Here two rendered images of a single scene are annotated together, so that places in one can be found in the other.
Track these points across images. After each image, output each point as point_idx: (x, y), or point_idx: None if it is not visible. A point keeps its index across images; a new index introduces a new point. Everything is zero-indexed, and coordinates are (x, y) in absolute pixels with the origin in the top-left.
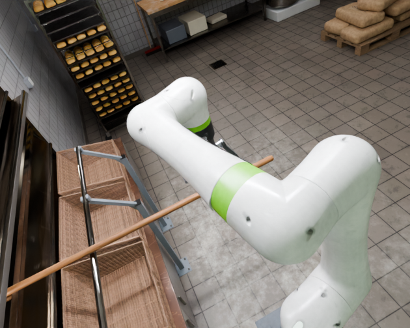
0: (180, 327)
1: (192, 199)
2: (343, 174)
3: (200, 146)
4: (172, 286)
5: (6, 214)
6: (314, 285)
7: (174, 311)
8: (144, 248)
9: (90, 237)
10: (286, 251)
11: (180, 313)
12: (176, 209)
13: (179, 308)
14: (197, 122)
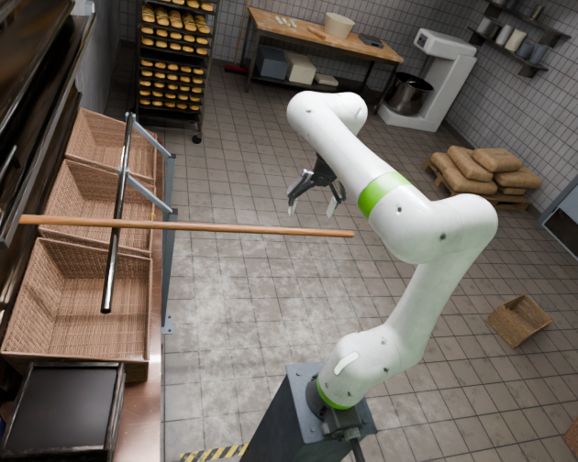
0: (153, 374)
1: (256, 230)
2: (474, 216)
3: (366, 148)
4: (161, 326)
5: (46, 128)
6: (376, 333)
7: (152, 354)
8: (150, 268)
9: (118, 212)
10: (421, 241)
11: (160, 359)
12: (234, 231)
13: (161, 354)
14: None
